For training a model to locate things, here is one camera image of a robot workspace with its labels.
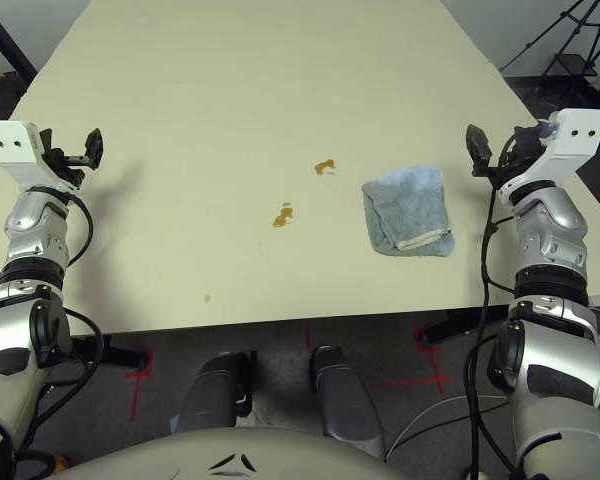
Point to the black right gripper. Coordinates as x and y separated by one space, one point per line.
515 157

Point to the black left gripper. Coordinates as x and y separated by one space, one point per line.
67 167

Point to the light blue fluffy rag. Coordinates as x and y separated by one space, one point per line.
410 210

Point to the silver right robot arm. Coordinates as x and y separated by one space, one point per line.
550 235

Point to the black tripod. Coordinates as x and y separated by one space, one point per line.
596 15

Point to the brown liquid puddle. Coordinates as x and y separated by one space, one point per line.
322 166
281 217

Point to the black table foot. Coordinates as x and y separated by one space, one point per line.
125 356
450 327

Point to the red floor tape cross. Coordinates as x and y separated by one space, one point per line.
436 370

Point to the short red floor tape strip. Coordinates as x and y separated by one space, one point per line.
308 336

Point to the grey left robot leg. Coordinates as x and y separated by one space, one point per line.
215 390

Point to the grey robot leg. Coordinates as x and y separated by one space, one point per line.
215 390
345 400

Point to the grey right robot leg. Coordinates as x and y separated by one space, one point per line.
345 400

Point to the small yellow object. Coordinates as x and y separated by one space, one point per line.
60 463

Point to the beige robot torso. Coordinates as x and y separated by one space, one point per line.
230 457

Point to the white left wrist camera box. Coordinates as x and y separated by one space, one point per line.
15 150

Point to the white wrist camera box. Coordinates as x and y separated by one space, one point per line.
565 145
15 150

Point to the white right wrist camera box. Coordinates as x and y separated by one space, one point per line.
565 145

